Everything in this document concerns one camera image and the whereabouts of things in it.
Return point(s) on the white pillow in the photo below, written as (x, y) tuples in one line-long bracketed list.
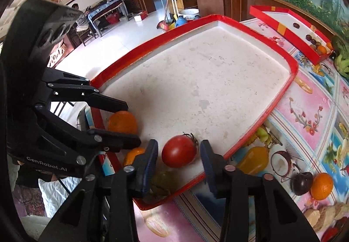
[(54, 193)]

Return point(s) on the white and red box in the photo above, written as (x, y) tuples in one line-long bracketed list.
[(140, 15)]

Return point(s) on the narrow red box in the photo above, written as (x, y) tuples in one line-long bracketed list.
[(280, 17)]

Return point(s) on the white basin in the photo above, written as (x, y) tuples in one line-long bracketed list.
[(189, 13)]

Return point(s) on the large red tray box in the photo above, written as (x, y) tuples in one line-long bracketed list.
[(204, 67)]

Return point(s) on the red dustpan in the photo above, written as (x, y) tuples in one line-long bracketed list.
[(164, 25)]

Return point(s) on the large orange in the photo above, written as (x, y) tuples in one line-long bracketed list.
[(122, 122)]

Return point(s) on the green fruit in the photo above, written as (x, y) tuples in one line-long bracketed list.
[(163, 182)]

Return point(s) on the table with dark cloth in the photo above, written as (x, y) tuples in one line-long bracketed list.
[(105, 10)]

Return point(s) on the red tomato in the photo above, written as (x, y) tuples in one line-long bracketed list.
[(178, 150)]

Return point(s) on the small orange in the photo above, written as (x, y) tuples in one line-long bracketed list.
[(133, 154)]

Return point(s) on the dark plum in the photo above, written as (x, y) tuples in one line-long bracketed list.
[(301, 183), (313, 42), (309, 37)]

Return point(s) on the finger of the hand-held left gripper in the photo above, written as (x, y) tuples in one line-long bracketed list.
[(109, 104), (120, 142)]

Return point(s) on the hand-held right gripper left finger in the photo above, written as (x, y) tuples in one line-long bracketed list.
[(147, 169)]

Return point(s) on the printed fruit tablecloth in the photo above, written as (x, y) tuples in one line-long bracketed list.
[(308, 111)]

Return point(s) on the green bok choy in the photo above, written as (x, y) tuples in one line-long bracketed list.
[(340, 49)]

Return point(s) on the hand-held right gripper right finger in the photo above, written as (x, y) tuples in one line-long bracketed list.
[(208, 168)]

